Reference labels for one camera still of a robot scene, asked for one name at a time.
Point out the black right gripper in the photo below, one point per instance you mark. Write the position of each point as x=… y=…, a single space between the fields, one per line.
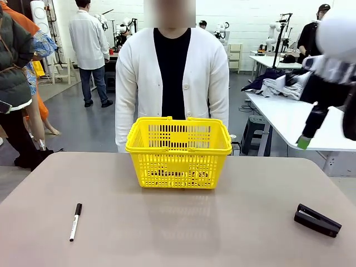
x=317 y=89

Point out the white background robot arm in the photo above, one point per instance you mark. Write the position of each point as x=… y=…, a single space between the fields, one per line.
x=221 y=32
x=126 y=26
x=272 y=36

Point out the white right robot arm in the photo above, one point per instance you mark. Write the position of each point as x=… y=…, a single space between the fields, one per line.
x=333 y=33

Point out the background person black clothes cap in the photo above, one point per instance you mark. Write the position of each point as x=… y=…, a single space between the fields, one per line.
x=307 y=39

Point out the person in white cardigan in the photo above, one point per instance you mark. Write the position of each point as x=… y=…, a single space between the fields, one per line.
x=208 y=69

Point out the yellow plastic shopping basket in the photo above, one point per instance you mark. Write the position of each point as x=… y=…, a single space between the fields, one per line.
x=178 y=158

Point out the background person in black shirt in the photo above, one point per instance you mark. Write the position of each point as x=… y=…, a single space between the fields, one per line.
x=203 y=24

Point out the background person in white shirt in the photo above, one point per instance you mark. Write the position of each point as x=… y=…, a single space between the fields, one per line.
x=87 y=41

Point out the large white side table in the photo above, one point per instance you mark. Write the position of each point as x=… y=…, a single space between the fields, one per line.
x=281 y=122

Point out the grey white clothes pile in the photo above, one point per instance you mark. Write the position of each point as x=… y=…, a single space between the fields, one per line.
x=278 y=87

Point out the dark grey plastic stool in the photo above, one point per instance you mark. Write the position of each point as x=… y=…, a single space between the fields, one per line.
x=254 y=133

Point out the pile of clothes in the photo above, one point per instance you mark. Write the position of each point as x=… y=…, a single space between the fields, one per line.
x=264 y=76

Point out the white background table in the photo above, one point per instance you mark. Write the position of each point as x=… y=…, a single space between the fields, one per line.
x=272 y=62

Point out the black tripod stand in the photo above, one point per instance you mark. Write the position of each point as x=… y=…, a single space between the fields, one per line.
x=278 y=41

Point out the black stapler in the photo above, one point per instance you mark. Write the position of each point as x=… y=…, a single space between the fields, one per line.
x=317 y=224

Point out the white wooden step stool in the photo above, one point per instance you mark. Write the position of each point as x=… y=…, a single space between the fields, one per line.
x=62 y=69

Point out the white marker pen black cap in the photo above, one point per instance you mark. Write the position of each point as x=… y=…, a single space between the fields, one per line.
x=75 y=225

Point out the bare mannequin legs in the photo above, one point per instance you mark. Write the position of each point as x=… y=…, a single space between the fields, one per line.
x=37 y=122

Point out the blue patterned garment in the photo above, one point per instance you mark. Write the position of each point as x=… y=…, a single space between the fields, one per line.
x=43 y=47

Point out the yellow floor sign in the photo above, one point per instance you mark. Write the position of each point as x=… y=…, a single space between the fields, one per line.
x=38 y=68

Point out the white tower appliance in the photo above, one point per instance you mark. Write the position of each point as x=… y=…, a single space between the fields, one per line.
x=40 y=16

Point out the orange garment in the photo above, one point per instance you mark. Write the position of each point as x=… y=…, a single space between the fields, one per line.
x=26 y=20

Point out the figure in dark padded jacket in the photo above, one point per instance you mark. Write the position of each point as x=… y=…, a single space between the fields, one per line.
x=14 y=69

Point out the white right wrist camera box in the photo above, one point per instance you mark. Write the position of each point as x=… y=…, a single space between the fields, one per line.
x=320 y=65

